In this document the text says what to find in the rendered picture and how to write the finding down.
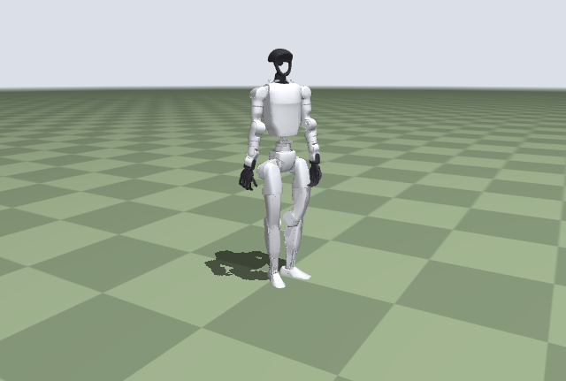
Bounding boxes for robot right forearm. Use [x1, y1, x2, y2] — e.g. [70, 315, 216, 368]
[244, 122, 261, 167]

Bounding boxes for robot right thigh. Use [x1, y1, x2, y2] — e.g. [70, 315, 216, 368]
[257, 159, 282, 229]

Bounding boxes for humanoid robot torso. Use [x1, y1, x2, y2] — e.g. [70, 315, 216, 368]
[263, 80, 302, 172]

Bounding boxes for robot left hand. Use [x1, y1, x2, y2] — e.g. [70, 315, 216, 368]
[307, 153, 322, 187]

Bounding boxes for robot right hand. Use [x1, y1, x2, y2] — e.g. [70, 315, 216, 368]
[239, 160, 257, 191]

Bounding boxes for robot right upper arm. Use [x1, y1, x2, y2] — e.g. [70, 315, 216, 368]
[250, 86, 268, 134]

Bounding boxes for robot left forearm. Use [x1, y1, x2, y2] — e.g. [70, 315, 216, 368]
[305, 128, 320, 161]

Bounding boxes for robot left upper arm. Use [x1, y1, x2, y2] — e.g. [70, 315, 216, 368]
[300, 86, 317, 131]

